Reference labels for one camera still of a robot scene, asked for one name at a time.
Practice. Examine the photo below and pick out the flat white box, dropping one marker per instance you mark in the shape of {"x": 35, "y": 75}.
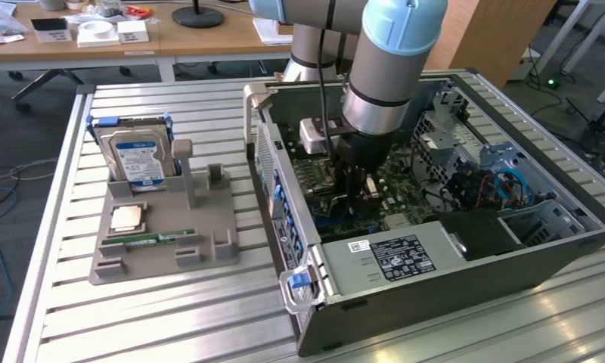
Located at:
{"x": 98, "y": 41}

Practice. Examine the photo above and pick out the red and white card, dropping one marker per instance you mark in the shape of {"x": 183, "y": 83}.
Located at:
{"x": 6, "y": 39}

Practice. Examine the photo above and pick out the grey power supply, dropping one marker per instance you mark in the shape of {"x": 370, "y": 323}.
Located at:
{"x": 354, "y": 272}

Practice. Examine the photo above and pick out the green RAM stick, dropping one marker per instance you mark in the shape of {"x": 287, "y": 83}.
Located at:
{"x": 146, "y": 239}

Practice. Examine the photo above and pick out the black and white box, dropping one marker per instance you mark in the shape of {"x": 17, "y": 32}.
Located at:
{"x": 51, "y": 30}

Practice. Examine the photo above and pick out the open grey PC case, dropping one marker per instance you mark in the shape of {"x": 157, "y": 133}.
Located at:
{"x": 434, "y": 302}

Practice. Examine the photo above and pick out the grey parts rack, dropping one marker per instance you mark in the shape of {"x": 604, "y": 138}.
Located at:
{"x": 146, "y": 268}

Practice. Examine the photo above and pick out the clear plastic bag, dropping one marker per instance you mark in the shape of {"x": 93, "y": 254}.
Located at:
{"x": 1, "y": 17}

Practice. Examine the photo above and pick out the silver drive bracket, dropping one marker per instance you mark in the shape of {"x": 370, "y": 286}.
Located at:
{"x": 550, "y": 223}

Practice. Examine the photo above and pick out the white labelled box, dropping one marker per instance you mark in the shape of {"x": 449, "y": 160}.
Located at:
{"x": 133, "y": 32}

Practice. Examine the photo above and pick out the silver chipset heatsink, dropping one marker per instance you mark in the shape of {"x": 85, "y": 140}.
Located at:
{"x": 399, "y": 221}

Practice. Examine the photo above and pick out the green motherboard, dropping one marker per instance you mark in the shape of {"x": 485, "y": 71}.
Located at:
{"x": 403, "y": 196}

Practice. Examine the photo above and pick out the grey cup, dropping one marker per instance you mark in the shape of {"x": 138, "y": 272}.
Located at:
{"x": 53, "y": 4}

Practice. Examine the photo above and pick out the white tape roll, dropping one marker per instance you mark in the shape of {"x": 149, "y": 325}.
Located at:
{"x": 95, "y": 28}

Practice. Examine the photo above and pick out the blue expansion slot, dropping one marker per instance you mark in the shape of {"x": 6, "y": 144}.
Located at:
{"x": 325, "y": 220}

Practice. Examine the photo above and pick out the black chair base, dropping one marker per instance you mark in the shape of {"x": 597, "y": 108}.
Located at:
{"x": 55, "y": 77}

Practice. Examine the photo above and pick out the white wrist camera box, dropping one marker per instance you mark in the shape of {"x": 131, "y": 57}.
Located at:
{"x": 315, "y": 136}

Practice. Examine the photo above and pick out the red packet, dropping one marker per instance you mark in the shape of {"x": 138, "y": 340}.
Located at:
{"x": 138, "y": 12}

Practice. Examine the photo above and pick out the copper-coloured CPU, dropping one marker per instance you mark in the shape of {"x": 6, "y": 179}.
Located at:
{"x": 126, "y": 218}

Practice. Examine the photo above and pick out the beige tape roll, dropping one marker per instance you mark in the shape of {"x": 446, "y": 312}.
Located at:
{"x": 75, "y": 4}

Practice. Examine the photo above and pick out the wooden desk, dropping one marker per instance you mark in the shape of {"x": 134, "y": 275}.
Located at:
{"x": 222, "y": 41}
{"x": 55, "y": 53}

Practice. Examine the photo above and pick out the white side desk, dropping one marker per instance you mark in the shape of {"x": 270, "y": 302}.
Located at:
{"x": 586, "y": 30}

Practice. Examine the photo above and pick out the power strip with green light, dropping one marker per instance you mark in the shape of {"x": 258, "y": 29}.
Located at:
{"x": 553, "y": 82}

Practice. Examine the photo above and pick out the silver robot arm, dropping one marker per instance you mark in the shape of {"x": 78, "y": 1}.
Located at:
{"x": 389, "y": 75}

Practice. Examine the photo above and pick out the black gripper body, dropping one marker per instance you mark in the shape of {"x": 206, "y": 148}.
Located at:
{"x": 363, "y": 151}

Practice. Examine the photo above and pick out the hard disk with blue carrier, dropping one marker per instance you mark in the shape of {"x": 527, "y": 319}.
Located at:
{"x": 131, "y": 155}

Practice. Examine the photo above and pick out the black lamp base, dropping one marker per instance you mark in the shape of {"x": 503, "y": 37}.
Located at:
{"x": 198, "y": 17}

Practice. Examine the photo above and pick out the CPU socket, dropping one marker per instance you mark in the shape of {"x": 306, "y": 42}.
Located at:
{"x": 327, "y": 177}

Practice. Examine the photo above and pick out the wooden cabinet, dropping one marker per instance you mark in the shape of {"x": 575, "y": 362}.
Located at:
{"x": 494, "y": 38}

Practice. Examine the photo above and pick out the silver disk bay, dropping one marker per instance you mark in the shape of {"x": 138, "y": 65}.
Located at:
{"x": 442, "y": 151}

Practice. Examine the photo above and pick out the white paper stack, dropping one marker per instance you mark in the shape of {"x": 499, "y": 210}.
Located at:
{"x": 273, "y": 37}

